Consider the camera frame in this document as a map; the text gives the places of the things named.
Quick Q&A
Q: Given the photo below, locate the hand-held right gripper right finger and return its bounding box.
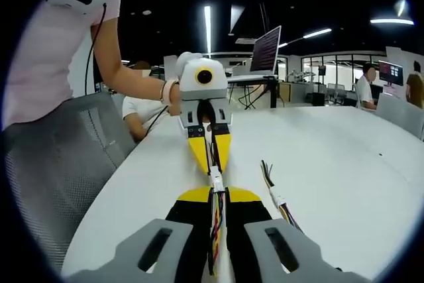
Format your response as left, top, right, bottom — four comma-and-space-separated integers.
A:
226, 187, 369, 283

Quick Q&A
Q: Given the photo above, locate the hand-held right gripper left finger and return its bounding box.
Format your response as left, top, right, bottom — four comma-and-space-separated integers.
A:
62, 187, 213, 283

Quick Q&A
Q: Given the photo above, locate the multicolour JST connector cable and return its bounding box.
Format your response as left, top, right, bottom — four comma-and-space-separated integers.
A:
206, 178, 230, 278

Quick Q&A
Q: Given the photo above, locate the person's left hand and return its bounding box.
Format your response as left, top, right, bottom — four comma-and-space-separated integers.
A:
165, 89, 183, 117

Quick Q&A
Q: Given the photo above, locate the white standing desk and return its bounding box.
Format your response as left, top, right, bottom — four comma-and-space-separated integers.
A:
227, 73, 280, 109

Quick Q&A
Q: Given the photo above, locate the pink wristband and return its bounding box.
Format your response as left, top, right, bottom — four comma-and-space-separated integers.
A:
160, 78, 180, 105

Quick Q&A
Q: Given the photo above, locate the long ceiling light strip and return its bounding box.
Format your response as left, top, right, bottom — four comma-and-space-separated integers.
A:
203, 5, 213, 54
302, 28, 333, 40
370, 17, 415, 27

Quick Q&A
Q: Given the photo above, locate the open laptop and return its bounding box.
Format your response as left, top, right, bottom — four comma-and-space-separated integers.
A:
249, 25, 283, 75

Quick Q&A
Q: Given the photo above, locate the grey mesh office chair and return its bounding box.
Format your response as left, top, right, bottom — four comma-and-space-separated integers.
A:
3, 91, 137, 276

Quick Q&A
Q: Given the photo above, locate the person's pink shirt torso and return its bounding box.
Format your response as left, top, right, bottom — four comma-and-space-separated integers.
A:
2, 0, 122, 132

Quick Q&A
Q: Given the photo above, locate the computer monitor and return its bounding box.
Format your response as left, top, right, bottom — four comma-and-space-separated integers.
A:
378, 60, 405, 87

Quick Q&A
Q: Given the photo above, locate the grey chair backrest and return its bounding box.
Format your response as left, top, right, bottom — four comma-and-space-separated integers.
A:
373, 92, 424, 141

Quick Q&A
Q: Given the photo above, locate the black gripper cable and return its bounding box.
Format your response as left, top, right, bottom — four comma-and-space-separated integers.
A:
141, 105, 170, 140

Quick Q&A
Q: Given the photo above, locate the spare JST cable pair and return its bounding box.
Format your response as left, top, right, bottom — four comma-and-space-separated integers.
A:
260, 159, 305, 235

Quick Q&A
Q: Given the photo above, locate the black device cable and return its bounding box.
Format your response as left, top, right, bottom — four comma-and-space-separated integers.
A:
85, 2, 109, 95

